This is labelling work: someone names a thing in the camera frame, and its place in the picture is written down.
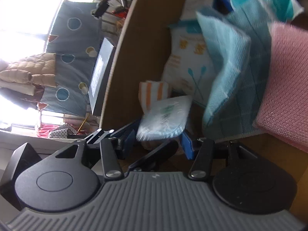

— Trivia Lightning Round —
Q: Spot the clear tissue pack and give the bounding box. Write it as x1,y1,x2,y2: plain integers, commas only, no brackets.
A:
136,95,192,141

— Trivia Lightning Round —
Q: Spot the orange striped towel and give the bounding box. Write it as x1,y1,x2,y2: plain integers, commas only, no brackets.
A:
138,80,171,114

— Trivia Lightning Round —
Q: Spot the cotton swab bag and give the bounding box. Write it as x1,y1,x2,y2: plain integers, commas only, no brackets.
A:
161,20,216,107

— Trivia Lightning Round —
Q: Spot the pink knitted cloth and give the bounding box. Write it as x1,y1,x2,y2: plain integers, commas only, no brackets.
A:
255,23,307,152

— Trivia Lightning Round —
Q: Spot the light blue checkered towel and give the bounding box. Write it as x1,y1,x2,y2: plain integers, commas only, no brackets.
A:
197,0,277,141

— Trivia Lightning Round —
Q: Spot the dark blue patterned quilt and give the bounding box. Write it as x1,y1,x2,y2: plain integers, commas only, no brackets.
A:
41,1,101,116

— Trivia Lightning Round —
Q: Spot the beige padded jacket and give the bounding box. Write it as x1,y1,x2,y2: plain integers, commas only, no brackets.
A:
1,53,57,95

